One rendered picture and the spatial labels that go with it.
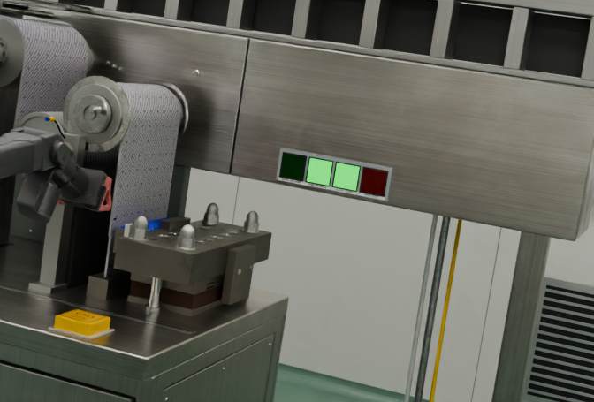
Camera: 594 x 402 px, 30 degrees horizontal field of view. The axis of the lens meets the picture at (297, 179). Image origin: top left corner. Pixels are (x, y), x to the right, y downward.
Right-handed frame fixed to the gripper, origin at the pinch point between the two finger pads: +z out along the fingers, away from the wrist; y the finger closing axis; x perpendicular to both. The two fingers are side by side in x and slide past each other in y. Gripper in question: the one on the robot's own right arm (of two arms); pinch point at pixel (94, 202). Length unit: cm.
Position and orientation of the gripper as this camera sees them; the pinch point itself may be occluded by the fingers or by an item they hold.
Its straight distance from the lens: 210.5
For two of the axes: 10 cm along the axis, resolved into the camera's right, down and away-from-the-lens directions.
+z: 2.4, 4.0, 8.8
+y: 9.3, 1.6, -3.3
